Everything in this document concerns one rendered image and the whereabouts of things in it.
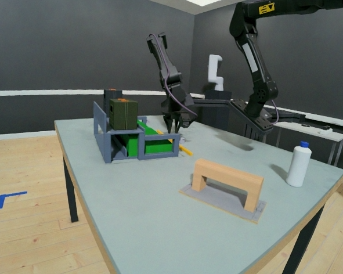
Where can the sanding float with tan handle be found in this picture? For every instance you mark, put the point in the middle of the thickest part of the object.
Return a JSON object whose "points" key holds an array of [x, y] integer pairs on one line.
{"points": [[249, 207]]}

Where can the white bottle with blue cap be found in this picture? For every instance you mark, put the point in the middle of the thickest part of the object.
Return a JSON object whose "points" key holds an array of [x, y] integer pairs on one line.
{"points": [[299, 164]]}

